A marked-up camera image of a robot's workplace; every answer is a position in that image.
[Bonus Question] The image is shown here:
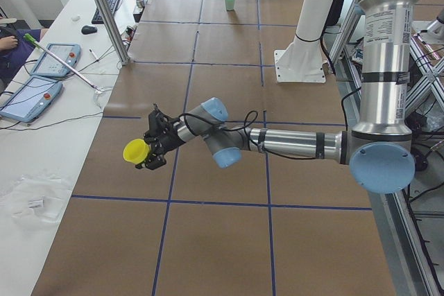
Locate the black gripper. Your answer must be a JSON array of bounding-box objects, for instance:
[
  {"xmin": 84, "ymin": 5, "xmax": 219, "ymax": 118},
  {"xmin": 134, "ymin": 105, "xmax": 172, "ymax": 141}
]
[{"xmin": 135, "ymin": 103, "xmax": 185, "ymax": 170}]

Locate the yellow plastic cup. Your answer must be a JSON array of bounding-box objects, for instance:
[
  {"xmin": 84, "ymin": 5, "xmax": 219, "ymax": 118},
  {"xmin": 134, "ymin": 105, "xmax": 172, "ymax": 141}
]
[{"xmin": 123, "ymin": 139, "xmax": 151, "ymax": 164}]

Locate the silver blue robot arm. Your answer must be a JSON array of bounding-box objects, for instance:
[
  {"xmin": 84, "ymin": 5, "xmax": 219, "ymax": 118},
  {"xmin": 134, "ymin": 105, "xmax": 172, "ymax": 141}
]
[{"xmin": 123, "ymin": 0, "xmax": 418, "ymax": 193}]

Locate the metal cup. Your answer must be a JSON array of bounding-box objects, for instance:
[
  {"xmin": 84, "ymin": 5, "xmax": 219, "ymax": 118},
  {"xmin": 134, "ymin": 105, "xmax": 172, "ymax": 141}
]
[{"xmin": 135, "ymin": 0, "xmax": 145, "ymax": 9}]

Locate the green plastic cup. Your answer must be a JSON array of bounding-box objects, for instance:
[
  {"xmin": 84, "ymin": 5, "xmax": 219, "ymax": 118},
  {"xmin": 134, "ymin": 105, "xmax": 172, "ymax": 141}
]
[{"xmin": 224, "ymin": 0, "xmax": 235, "ymax": 11}]

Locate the black marker pen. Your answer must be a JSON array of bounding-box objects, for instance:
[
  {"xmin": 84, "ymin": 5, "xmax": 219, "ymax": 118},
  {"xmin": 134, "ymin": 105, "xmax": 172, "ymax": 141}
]
[{"xmin": 89, "ymin": 49, "xmax": 99, "ymax": 62}]

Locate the clear plastic bag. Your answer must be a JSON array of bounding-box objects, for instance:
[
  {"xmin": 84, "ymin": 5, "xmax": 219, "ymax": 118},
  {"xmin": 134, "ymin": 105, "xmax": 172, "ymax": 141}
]
[{"xmin": 1, "ymin": 172, "xmax": 74, "ymax": 229}]

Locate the teach pendant far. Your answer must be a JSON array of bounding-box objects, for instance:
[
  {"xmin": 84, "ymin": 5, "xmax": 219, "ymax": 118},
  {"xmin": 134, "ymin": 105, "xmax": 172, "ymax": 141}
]
[{"xmin": 29, "ymin": 43, "xmax": 82, "ymax": 79}]

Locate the teach pendant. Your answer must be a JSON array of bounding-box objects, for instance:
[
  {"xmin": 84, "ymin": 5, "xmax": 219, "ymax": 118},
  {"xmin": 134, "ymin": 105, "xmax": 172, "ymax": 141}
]
[
  {"xmin": 1, "ymin": 76, "xmax": 63, "ymax": 123},
  {"xmin": 29, "ymin": 43, "xmax": 82, "ymax": 79}
]

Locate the teach pendant near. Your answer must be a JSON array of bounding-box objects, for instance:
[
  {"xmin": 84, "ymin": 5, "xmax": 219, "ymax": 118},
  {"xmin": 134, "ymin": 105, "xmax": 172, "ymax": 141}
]
[{"xmin": 1, "ymin": 76, "xmax": 63, "ymax": 123}]

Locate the black computer mouse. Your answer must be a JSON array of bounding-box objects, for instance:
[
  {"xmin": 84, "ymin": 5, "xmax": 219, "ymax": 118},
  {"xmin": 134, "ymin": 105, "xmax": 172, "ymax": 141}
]
[{"xmin": 81, "ymin": 25, "xmax": 98, "ymax": 35}]

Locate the black keyboard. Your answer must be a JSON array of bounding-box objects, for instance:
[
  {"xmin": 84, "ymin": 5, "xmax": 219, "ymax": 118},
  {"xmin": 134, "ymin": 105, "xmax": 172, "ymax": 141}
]
[{"xmin": 91, "ymin": 0, "xmax": 121, "ymax": 24}]

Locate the seated person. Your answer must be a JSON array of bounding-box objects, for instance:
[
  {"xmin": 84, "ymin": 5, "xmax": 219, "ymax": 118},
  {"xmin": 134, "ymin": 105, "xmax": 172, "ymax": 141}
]
[{"xmin": 1, "ymin": 26, "xmax": 48, "ymax": 85}]

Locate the metal rod green handle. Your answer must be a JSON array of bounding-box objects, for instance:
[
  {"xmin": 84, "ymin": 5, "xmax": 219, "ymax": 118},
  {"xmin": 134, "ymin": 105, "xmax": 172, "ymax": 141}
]
[{"xmin": 24, "ymin": 33, "xmax": 107, "ymax": 94}]

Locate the aluminium frame post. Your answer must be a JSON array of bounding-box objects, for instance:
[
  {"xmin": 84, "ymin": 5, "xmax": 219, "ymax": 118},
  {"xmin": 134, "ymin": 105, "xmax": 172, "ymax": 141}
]
[{"xmin": 94, "ymin": 0, "xmax": 130, "ymax": 66}]

